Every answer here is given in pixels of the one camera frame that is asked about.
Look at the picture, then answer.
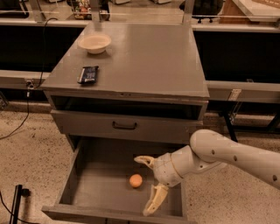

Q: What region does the grey bench rail right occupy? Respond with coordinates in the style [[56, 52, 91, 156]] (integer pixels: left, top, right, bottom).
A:
[[206, 80, 280, 104]]

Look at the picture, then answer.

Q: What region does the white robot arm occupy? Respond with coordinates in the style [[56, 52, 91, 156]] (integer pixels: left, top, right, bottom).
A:
[[135, 129, 280, 216]]

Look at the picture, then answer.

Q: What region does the dark blue snack packet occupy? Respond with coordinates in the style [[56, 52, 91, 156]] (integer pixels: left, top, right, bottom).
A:
[[77, 66, 99, 84]]

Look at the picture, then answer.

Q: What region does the grey bench rail left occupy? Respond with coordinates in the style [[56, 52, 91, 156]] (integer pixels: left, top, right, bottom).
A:
[[0, 70, 50, 89]]

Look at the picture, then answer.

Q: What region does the open grey middle drawer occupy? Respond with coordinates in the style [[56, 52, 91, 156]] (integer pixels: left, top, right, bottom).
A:
[[42, 138, 189, 224]]

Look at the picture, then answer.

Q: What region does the black stand bottom left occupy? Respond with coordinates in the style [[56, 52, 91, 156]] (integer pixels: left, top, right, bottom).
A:
[[0, 185, 39, 224]]

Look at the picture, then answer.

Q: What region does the grey drawer cabinet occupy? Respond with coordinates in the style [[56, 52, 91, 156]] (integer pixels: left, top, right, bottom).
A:
[[42, 22, 209, 151]]

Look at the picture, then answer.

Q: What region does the black drawer handle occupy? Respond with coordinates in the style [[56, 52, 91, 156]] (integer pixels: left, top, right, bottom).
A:
[[112, 121, 137, 130]]

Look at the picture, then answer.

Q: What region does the black cable on floor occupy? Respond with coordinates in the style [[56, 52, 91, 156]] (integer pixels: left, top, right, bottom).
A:
[[0, 17, 60, 141]]

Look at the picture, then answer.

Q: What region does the grey top drawer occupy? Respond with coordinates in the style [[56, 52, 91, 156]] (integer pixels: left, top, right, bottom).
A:
[[51, 109, 202, 144]]

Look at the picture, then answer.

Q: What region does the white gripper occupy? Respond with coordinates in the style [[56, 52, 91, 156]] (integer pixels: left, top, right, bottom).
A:
[[134, 153, 182, 216]]

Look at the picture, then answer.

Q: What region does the white bowl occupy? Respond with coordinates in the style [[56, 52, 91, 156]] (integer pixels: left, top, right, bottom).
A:
[[78, 33, 111, 54]]

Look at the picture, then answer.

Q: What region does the orange fruit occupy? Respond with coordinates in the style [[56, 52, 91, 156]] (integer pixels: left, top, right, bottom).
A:
[[129, 174, 143, 188]]

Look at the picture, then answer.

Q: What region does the black stand leg right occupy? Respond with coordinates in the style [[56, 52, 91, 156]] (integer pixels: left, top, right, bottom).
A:
[[221, 111, 238, 143]]

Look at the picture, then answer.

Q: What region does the grey bench rail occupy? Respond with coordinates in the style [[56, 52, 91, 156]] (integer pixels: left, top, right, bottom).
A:
[[0, 70, 50, 89], [206, 80, 280, 104]]

